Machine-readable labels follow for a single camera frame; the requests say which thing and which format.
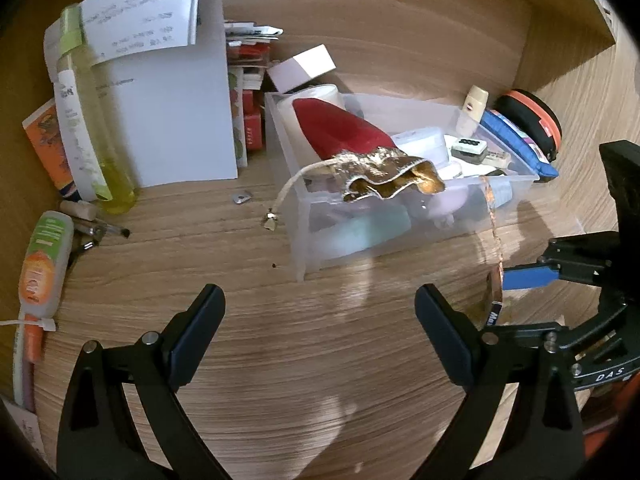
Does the cream lotion bottle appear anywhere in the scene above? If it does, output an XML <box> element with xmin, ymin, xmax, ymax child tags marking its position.
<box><xmin>456</xmin><ymin>86</ymin><xmax>489</xmax><ymax>138</ymax></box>

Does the blue patchwork pouch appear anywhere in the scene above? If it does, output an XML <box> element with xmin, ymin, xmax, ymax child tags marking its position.
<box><xmin>480</xmin><ymin>110</ymin><xmax>559</xmax><ymax>181</ymax></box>

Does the orange booklet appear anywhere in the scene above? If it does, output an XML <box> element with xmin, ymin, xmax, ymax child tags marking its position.
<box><xmin>22</xmin><ymin>99</ymin><xmax>80</xmax><ymax>202</ymax></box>

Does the small white pink box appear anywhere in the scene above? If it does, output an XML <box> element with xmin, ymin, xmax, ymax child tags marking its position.
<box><xmin>267</xmin><ymin>44</ymin><xmax>336</xmax><ymax>93</ymax></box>

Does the mint green bottle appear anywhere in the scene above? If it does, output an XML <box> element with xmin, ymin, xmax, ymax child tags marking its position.
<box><xmin>312</xmin><ymin>205</ymin><xmax>411</xmax><ymax>260</ymax></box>

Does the white paper sheet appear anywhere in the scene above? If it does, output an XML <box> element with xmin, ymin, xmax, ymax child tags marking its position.
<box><xmin>43</xmin><ymin>0</ymin><xmax>240</xmax><ymax>189</ymax></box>

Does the orange green tube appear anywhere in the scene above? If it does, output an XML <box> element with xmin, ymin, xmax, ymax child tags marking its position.
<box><xmin>12</xmin><ymin>209</ymin><xmax>75</xmax><ymax>411</ymax></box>

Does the small patterned eraser box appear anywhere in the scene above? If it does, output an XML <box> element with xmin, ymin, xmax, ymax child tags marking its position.
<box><xmin>450</xmin><ymin>138</ymin><xmax>488</xmax><ymax>165</ymax></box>

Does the red gold drawstring pouch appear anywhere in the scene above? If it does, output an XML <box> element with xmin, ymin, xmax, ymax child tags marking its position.
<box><xmin>262</xmin><ymin>108</ymin><xmax>446</xmax><ymax>231</ymax></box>

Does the pink round jar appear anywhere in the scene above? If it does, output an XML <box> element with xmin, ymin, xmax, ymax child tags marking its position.
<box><xmin>413</xmin><ymin>186</ymin><xmax>469</xmax><ymax>230</ymax></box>

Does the clear plastic storage bin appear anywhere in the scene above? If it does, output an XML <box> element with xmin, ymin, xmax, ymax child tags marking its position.
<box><xmin>278</xmin><ymin>84</ymin><xmax>538</xmax><ymax>280</ymax></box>

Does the black orange zip case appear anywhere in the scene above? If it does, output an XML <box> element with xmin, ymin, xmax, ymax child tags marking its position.
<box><xmin>494</xmin><ymin>89</ymin><xmax>563</xmax><ymax>162</ymax></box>

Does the small metal clip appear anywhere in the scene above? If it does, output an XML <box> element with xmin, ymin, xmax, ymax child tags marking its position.
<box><xmin>231</xmin><ymin>191</ymin><xmax>253</xmax><ymax>205</ymax></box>

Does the stack of books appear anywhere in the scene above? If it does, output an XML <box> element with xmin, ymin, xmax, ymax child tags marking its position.
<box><xmin>224</xmin><ymin>20</ymin><xmax>283</xmax><ymax>169</ymax></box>

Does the yellow liquid spray bottle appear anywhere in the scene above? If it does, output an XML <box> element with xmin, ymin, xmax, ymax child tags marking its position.
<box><xmin>56</xmin><ymin>4</ymin><xmax>137</xmax><ymax>214</ymax></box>

